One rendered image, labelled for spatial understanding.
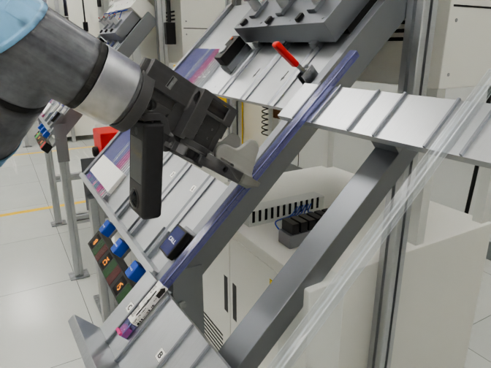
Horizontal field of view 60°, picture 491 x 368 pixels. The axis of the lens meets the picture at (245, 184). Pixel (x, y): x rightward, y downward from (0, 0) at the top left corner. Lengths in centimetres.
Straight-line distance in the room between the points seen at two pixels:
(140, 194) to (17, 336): 153
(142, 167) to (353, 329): 73
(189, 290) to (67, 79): 39
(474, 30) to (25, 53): 91
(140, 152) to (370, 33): 52
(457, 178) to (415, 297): 150
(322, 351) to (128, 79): 40
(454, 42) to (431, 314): 70
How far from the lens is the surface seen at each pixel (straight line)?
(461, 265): 132
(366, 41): 85
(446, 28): 102
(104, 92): 44
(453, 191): 266
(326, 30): 84
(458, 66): 107
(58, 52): 43
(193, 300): 71
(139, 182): 50
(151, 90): 46
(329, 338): 59
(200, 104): 48
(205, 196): 78
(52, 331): 196
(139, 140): 49
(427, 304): 127
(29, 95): 45
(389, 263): 101
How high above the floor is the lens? 109
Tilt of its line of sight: 18 degrees down
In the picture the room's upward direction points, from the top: straight up
